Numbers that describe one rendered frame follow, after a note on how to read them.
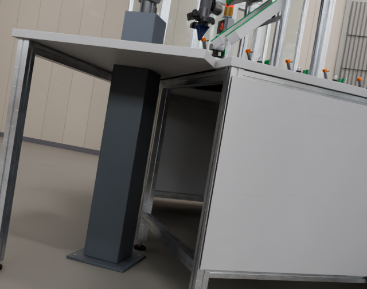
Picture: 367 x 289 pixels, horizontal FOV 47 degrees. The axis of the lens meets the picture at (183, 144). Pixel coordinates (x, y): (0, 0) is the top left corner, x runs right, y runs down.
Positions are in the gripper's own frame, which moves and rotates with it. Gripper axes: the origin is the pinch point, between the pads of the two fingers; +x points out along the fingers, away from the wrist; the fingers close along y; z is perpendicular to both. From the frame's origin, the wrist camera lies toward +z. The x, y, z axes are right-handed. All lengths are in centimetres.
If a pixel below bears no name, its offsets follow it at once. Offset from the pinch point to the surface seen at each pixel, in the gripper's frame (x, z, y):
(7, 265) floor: 110, 70, 30
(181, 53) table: 26, 32, 72
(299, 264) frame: 89, -25, 74
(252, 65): 25, 8, 75
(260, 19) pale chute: 1.1, -5.3, 49.0
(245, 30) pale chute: 6.7, -0.1, 48.1
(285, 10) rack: -4, -13, 53
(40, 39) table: 27, 72, 42
